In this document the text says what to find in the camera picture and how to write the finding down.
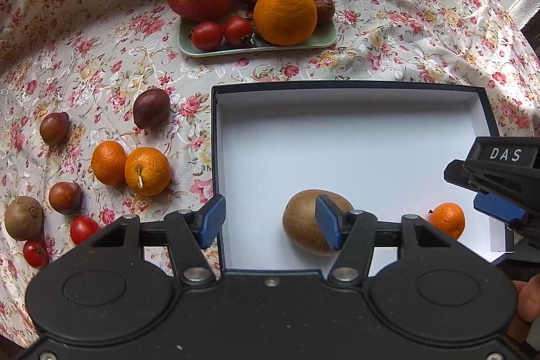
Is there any person's right hand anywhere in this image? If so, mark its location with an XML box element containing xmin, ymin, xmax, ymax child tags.
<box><xmin>512</xmin><ymin>275</ymin><xmax>540</xmax><ymax>324</ymax></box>

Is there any red tomato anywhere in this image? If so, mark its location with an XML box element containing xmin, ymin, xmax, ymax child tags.
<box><xmin>223</xmin><ymin>16</ymin><xmax>254</xmax><ymax>47</ymax></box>
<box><xmin>191</xmin><ymin>21</ymin><xmax>224</xmax><ymax>51</ymax></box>
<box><xmin>22</xmin><ymin>239</ymin><xmax>49</xmax><ymax>269</ymax></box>
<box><xmin>70</xmin><ymin>215</ymin><xmax>101</xmax><ymax>246</ymax></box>

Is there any brown kiwi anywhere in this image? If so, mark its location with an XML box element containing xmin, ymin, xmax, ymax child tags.
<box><xmin>4</xmin><ymin>196</ymin><xmax>44</xmax><ymax>241</ymax></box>
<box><xmin>282</xmin><ymin>189</ymin><xmax>354</xmax><ymax>257</ymax></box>

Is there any pale green plate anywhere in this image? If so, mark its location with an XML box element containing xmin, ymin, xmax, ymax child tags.
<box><xmin>177</xmin><ymin>0</ymin><xmax>339</xmax><ymax>57</ymax></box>

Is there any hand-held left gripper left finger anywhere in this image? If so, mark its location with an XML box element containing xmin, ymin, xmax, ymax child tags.
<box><xmin>86</xmin><ymin>195</ymin><xmax>227</xmax><ymax>285</ymax></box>

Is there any floral tablecloth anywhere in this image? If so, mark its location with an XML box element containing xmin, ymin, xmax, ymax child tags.
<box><xmin>0</xmin><ymin>0</ymin><xmax>540</xmax><ymax>344</ymax></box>

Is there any large orange with stem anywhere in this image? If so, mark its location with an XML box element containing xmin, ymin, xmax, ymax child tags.
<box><xmin>253</xmin><ymin>0</ymin><xmax>318</xmax><ymax>47</ymax></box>

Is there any small orange tangerine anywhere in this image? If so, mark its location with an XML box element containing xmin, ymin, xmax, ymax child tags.
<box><xmin>124</xmin><ymin>147</ymin><xmax>171</xmax><ymax>197</ymax></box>
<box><xmin>91</xmin><ymin>140</ymin><xmax>128</xmax><ymax>187</ymax></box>
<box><xmin>428</xmin><ymin>202</ymin><xmax>466</xmax><ymax>240</ymax></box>

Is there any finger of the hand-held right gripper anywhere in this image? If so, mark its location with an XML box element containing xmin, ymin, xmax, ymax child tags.
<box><xmin>444</xmin><ymin>159</ymin><xmax>507</xmax><ymax>201</ymax></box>
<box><xmin>472</xmin><ymin>192</ymin><xmax>540</xmax><ymax>236</ymax></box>

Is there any black box with white inside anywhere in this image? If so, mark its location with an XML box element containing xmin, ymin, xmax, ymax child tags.
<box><xmin>210</xmin><ymin>85</ymin><xmax>517</xmax><ymax>272</ymax></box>

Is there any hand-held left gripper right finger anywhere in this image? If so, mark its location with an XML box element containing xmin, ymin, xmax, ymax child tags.
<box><xmin>315</xmin><ymin>195</ymin><xmax>454</xmax><ymax>287</ymax></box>

